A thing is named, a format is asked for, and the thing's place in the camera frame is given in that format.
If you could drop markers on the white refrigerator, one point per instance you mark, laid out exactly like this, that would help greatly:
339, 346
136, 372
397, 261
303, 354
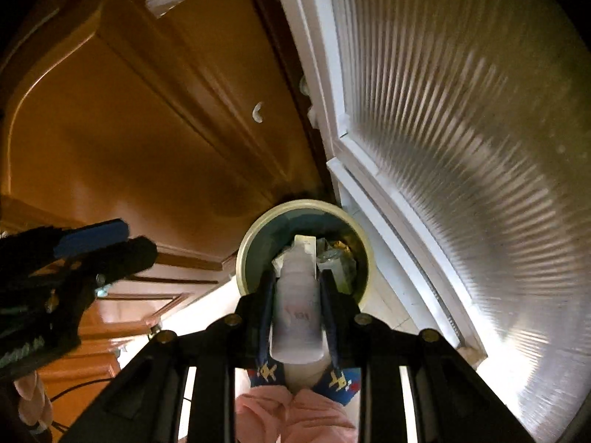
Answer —
438, 124

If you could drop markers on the wooden cabinet door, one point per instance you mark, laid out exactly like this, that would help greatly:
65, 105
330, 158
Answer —
138, 124

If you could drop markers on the round trash bin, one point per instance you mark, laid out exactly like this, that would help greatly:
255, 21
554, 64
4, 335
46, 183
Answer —
251, 258

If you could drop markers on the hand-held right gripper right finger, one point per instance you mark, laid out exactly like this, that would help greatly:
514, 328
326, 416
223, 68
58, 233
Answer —
328, 314

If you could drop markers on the person's left hand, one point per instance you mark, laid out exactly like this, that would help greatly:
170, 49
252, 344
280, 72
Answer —
32, 401

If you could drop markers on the white plastic bottle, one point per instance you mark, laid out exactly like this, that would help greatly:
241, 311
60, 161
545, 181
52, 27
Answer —
298, 323

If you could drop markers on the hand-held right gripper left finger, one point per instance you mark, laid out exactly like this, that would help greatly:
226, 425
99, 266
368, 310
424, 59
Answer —
265, 314

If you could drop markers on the white plastic hook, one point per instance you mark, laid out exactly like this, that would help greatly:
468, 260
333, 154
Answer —
257, 113

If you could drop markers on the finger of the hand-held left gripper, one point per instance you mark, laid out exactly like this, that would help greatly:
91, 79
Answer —
134, 254
92, 237

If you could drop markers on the pink pants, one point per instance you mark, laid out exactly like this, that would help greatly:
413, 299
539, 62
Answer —
277, 415

